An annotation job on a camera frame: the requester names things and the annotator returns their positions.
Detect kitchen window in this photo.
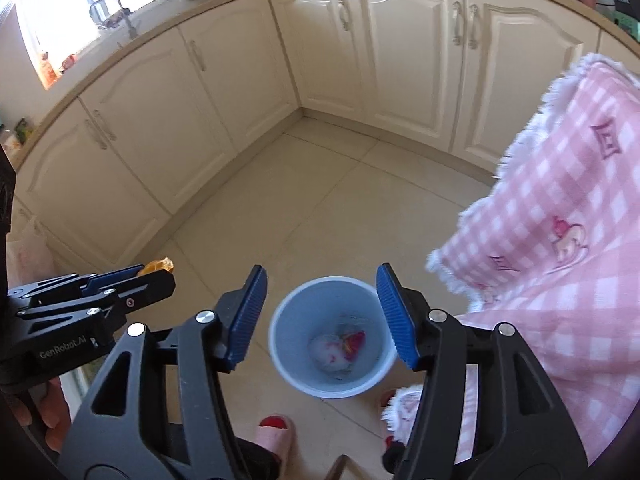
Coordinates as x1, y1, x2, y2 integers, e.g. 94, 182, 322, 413
14, 0, 168, 68

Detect chrome sink faucet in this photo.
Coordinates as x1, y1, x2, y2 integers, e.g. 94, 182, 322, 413
89, 0, 140, 41

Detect pink checkered tablecloth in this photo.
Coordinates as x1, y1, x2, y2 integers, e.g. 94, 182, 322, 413
382, 52, 640, 466

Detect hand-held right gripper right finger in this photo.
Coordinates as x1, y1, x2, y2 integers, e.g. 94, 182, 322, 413
375, 262, 588, 480

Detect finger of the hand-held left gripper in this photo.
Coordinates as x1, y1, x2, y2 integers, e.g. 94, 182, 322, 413
7, 266, 146, 306
17, 272, 177, 333

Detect person's left hand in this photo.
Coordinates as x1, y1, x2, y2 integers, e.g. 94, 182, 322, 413
10, 377, 66, 443

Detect cream kitchen cabinets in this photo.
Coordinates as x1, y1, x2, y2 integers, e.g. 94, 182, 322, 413
10, 0, 640, 271

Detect red crumpled wrapper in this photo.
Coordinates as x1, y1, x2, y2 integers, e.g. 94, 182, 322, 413
341, 329, 367, 357

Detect light blue plastic bin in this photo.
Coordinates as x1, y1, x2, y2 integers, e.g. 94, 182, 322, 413
268, 276, 399, 400

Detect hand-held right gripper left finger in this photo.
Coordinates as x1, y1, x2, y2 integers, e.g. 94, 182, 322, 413
57, 265, 268, 480

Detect white crumpled tissue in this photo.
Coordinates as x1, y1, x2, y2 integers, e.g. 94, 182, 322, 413
310, 332, 353, 375

